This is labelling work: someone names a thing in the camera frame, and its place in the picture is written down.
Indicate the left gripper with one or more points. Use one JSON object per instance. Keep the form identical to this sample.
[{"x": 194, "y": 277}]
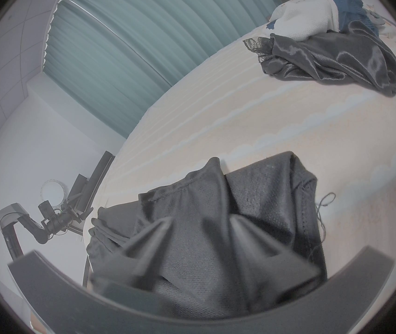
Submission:
[{"x": 60, "y": 221}]

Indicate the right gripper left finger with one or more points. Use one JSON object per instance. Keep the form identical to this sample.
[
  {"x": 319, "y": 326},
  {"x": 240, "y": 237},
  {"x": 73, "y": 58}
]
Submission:
[{"x": 142, "y": 259}]

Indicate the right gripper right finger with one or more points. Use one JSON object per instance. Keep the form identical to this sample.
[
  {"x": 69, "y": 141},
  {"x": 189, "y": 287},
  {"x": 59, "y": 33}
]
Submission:
[{"x": 274, "y": 266}]

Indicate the black T-shirt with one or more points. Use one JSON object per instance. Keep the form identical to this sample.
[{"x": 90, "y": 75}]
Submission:
[{"x": 264, "y": 193}]

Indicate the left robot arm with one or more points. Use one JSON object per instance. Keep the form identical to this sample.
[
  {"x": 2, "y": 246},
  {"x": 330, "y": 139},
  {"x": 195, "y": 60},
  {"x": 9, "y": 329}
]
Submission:
[{"x": 34, "y": 228}]

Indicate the bed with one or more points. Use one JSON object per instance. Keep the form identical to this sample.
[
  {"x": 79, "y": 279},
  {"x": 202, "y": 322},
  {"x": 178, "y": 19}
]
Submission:
[{"x": 253, "y": 117}]

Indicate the pile of clothes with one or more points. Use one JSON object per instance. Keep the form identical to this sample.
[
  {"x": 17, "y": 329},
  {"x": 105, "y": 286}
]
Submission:
[{"x": 302, "y": 16}]

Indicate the blue-green curtain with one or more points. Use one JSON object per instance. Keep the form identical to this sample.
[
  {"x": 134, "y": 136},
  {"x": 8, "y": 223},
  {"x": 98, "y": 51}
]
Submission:
[
  {"x": 107, "y": 82},
  {"x": 184, "y": 19}
]

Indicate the black satin garment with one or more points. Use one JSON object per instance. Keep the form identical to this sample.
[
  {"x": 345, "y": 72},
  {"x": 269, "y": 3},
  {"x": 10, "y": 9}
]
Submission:
[{"x": 340, "y": 61}]

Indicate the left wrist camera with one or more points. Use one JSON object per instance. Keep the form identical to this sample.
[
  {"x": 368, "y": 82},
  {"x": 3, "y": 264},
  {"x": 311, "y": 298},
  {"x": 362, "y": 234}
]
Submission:
[{"x": 46, "y": 209}]

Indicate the white round wall fixture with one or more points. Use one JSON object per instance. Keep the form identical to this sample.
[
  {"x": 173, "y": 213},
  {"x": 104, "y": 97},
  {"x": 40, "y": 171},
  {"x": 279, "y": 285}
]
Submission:
[{"x": 53, "y": 190}]

